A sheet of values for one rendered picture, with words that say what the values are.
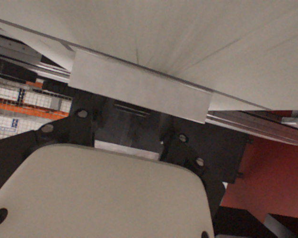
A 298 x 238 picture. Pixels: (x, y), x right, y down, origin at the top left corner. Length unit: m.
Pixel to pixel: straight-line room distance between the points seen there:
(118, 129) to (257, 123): 0.65
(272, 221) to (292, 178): 0.56
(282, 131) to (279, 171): 0.31
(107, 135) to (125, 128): 0.11
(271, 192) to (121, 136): 0.90
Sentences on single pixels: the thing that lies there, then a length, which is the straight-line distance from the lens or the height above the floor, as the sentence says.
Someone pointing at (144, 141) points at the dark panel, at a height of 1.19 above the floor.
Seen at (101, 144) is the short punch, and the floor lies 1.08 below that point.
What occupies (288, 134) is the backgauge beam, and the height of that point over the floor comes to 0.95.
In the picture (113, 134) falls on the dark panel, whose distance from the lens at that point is 0.70.
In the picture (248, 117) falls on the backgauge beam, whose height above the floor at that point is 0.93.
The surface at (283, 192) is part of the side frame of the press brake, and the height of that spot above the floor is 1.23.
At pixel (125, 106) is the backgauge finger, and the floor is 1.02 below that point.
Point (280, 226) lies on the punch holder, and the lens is 0.43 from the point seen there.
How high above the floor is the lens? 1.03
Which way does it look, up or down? 2 degrees up
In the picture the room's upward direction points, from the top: 165 degrees counter-clockwise
